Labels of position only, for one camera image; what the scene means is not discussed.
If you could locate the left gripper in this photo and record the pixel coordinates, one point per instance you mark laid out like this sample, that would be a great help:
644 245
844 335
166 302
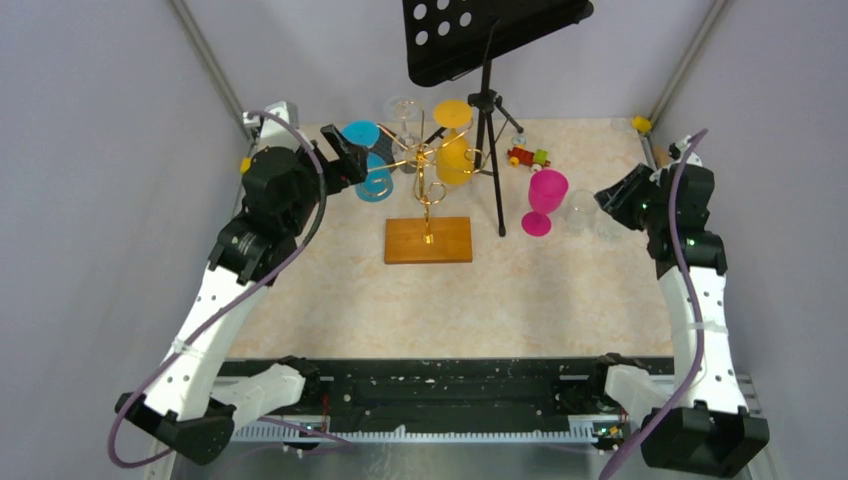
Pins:
351 166

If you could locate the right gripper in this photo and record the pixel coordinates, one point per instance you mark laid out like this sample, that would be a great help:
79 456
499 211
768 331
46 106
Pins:
615 200

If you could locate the clear front wine glass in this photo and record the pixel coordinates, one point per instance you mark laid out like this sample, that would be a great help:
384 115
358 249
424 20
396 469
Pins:
581 208

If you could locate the clear wine glass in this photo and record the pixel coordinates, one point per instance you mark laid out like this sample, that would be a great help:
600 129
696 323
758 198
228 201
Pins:
581 208
608 229
404 110

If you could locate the blue plastic wine glass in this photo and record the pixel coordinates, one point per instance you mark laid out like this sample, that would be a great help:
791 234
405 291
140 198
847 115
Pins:
378 184

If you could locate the pink plastic wine glass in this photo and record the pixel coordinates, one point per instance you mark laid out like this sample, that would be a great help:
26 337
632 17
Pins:
546 192

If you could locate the yellow plastic wine glass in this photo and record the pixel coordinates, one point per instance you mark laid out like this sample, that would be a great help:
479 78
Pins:
453 164

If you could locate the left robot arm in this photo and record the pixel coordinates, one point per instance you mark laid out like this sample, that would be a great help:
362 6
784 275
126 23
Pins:
286 184

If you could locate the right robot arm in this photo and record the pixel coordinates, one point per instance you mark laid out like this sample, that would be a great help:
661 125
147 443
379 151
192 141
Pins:
704 426

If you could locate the clear back wine glass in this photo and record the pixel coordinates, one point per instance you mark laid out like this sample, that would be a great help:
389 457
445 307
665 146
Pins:
404 110

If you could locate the gold wine glass rack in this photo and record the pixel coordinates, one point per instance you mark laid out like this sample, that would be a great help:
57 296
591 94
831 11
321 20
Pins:
428 239

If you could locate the yellow corner clip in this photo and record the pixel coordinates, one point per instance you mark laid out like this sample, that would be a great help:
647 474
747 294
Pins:
641 124

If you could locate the colourful toy train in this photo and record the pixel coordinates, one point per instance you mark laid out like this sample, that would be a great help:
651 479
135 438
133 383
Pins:
535 160

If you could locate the yellow left edge clip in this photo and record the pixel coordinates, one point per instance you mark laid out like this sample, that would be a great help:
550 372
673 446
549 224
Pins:
245 165

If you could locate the black music stand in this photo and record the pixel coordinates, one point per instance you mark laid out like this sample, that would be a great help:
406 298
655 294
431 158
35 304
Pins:
448 39

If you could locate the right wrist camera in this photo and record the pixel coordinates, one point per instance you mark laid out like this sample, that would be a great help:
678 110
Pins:
677 150

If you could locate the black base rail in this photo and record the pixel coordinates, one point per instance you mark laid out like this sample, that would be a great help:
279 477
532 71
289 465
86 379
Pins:
513 400

